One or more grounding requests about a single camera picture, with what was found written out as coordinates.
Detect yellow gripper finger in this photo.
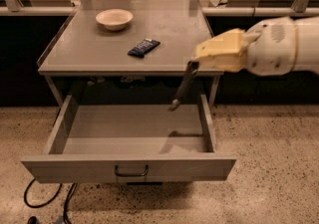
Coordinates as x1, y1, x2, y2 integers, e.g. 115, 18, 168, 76
191, 28, 261, 73

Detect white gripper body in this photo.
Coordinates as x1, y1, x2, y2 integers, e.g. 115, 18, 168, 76
246, 17, 296, 76

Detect black chocolate rxbar wrapper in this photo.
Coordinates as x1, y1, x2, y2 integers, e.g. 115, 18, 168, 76
169, 61, 199, 112

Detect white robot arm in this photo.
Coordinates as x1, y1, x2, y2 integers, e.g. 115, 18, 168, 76
191, 17, 319, 76

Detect grey open top drawer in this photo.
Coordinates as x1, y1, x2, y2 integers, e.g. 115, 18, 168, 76
21, 95, 236, 183

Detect blue snack bar wrapper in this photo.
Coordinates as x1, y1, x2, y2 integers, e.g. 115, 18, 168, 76
128, 39, 160, 58

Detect grey metal cabinet table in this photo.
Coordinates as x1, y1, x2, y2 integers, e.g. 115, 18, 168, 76
39, 0, 211, 105

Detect white ceramic bowl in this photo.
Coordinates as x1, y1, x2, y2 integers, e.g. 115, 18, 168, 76
96, 9, 133, 31

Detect black drawer handle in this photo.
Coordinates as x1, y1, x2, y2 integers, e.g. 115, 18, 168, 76
114, 165, 150, 177

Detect black straight floor cable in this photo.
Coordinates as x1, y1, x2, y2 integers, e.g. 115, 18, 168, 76
62, 182, 80, 224

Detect white horizontal rail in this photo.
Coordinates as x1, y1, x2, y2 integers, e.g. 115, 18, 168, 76
0, 6, 319, 17

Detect black looped floor cable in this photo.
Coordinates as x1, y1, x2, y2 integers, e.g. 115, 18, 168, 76
23, 177, 64, 209

